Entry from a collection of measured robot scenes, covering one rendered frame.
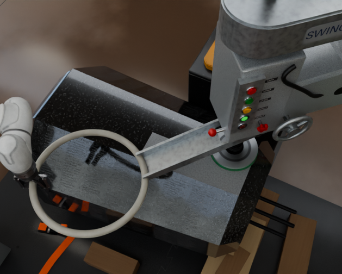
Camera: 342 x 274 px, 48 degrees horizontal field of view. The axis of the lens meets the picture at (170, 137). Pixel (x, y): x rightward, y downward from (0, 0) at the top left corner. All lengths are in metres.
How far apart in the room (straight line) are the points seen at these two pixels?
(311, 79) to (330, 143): 1.62
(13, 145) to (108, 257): 1.16
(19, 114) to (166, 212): 0.77
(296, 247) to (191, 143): 1.12
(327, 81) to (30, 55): 2.61
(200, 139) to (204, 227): 0.41
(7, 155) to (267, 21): 0.93
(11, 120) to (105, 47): 1.95
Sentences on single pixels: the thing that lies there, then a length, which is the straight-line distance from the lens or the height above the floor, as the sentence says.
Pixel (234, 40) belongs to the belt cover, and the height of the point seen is 1.64.
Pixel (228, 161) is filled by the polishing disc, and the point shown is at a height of 0.87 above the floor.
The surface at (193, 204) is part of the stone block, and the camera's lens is 1.74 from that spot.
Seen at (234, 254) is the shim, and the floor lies 0.20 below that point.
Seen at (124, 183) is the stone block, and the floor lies 0.74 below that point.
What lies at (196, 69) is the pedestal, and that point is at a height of 0.74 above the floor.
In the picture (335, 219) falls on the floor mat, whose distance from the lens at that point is 2.68.
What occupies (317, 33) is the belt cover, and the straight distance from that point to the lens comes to 1.11.
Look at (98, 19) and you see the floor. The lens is 3.58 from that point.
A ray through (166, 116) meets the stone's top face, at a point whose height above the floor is 0.85.
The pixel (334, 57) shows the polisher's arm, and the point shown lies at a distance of 1.40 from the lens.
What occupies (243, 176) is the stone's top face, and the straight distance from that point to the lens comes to 1.72.
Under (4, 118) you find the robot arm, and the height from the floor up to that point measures 1.26.
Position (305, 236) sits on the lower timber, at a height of 0.08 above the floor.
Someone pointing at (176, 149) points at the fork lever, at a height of 0.96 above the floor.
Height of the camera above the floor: 2.41
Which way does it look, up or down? 61 degrees down
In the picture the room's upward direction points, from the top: 4 degrees counter-clockwise
